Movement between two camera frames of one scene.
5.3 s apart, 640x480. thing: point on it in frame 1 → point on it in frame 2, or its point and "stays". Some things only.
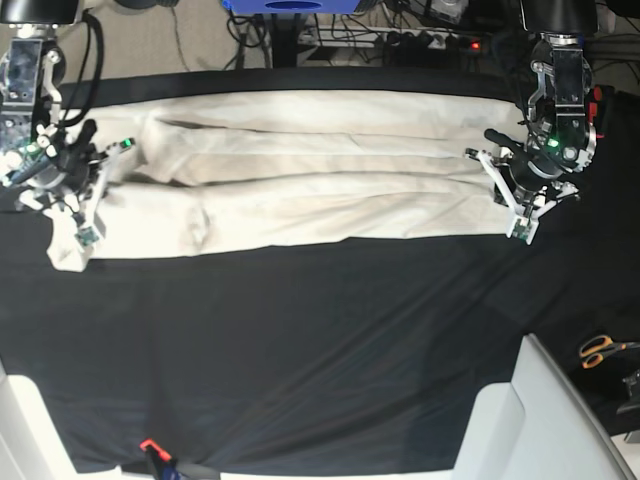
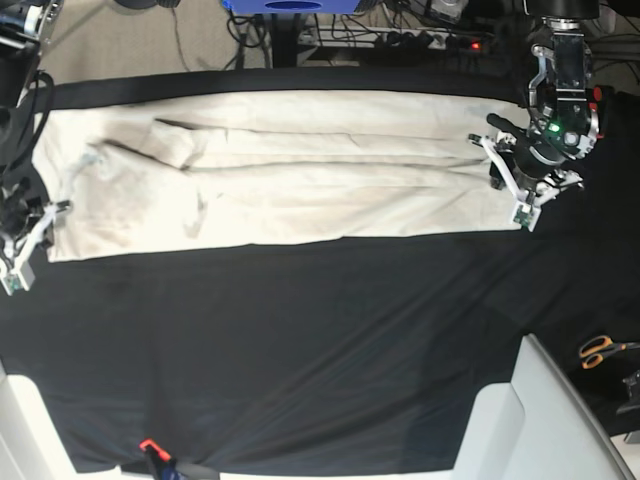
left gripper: x=68 y=170 → x=18 y=204
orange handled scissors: x=595 y=348 stays
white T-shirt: x=225 y=168 stays
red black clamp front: x=163 y=467 stays
